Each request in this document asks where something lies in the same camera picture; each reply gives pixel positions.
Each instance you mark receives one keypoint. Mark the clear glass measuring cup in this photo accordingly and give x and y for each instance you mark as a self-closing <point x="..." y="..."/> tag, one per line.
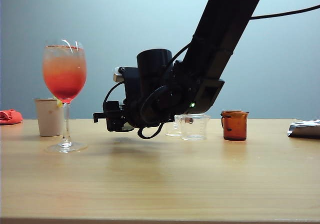
<point x="172" y="132"/>

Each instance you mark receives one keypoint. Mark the yellow lemon slice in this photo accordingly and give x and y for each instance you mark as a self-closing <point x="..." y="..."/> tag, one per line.
<point x="59" y="104"/>

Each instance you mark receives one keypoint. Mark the wine glass with red cocktail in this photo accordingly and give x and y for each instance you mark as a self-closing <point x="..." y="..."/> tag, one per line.
<point x="64" y="84"/>

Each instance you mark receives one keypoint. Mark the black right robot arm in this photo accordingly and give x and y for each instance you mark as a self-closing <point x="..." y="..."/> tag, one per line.
<point x="225" y="34"/>

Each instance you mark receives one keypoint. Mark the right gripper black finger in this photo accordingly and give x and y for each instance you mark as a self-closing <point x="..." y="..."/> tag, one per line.
<point x="113" y="120"/>

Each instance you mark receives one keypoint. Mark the amber glass measuring cup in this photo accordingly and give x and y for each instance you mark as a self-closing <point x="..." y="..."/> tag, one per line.
<point x="235" y="129"/>

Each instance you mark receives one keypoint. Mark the beige paper cup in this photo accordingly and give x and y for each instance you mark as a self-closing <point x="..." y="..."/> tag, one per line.
<point x="48" y="119"/>

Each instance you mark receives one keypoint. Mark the red cloth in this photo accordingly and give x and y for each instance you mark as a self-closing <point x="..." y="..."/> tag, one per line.
<point x="11" y="118"/>

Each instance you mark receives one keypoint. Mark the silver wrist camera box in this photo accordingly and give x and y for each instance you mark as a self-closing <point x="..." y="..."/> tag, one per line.
<point x="117" y="77"/>

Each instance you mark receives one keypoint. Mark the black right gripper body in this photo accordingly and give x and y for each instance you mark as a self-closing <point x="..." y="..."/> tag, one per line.
<point x="132" y="104"/>

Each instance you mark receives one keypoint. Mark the silver foil bag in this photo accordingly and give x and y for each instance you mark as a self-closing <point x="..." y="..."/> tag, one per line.
<point x="305" y="130"/>

